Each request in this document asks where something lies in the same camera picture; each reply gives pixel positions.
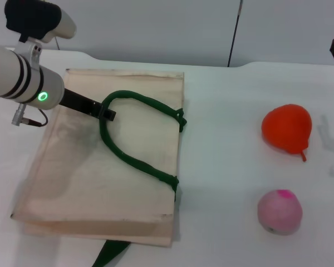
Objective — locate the orange fruit with stem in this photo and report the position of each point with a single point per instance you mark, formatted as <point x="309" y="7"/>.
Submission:
<point x="286" y="128"/>

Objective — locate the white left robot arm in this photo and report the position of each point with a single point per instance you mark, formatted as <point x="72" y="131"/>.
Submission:
<point x="5" y="69"/>

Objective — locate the pink peach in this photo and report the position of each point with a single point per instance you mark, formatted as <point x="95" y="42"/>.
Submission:
<point x="279" y="212"/>

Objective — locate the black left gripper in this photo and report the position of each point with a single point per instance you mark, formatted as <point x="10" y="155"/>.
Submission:
<point x="79" y="103"/>

